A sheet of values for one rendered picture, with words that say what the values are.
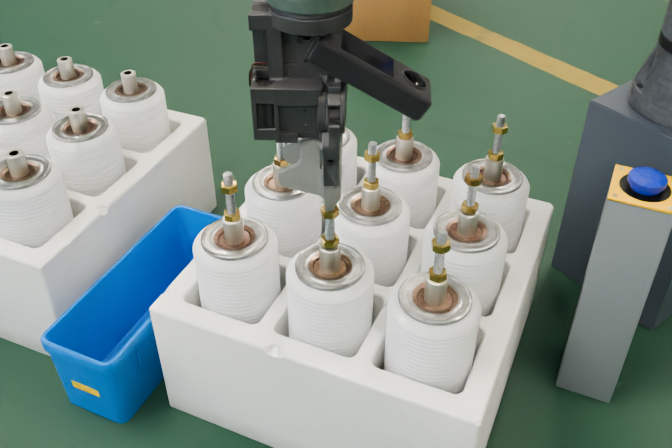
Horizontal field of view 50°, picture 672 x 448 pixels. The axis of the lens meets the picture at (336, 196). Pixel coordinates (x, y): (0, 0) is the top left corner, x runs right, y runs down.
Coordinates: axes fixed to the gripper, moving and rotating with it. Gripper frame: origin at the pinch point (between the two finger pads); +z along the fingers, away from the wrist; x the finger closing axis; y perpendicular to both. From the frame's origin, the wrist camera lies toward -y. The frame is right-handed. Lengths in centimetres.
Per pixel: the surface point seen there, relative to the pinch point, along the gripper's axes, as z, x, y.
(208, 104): 35, -78, 31
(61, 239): 16.5, -11.4, 35.7
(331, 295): 9.6, 4.3, 0.3
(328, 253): 6.6, 1.2, 0.7
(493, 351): 16.6, 4.9, -17.1
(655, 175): 1.7, -7.3, -34.1
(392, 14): 27, -112, -9
